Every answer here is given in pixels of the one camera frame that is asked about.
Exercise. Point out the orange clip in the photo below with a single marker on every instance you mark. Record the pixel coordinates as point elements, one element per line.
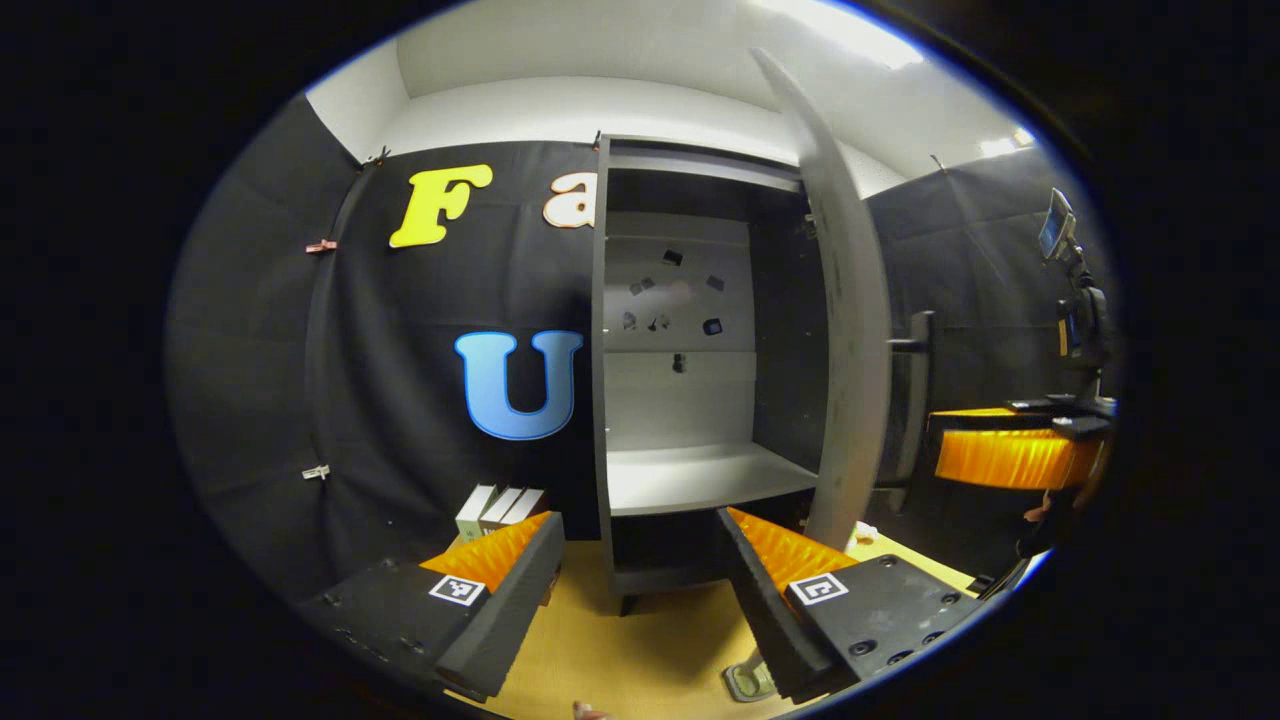
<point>321,246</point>

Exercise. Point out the small ceiling light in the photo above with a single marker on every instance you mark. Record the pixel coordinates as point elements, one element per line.
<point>1005,142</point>

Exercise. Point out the long ceiling light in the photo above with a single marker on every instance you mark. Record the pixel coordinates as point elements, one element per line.
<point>850,30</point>

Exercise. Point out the white clip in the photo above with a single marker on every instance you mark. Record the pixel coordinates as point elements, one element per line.
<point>316,471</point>

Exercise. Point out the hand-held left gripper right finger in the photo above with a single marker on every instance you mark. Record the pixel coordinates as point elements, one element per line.
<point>765,620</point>

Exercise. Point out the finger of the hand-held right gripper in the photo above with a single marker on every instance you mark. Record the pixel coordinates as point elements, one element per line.
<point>1080,427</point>
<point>1040,405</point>

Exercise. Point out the beige cabinet door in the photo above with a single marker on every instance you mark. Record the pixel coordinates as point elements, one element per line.
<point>860,350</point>

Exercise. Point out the grey cabinet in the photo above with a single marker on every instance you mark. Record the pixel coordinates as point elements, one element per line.
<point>680,400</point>

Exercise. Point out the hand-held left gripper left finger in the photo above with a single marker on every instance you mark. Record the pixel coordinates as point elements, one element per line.
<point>510,620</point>

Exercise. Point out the white carton box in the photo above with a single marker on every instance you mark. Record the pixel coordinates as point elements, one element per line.
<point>474,512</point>
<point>527,503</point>
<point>501,508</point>

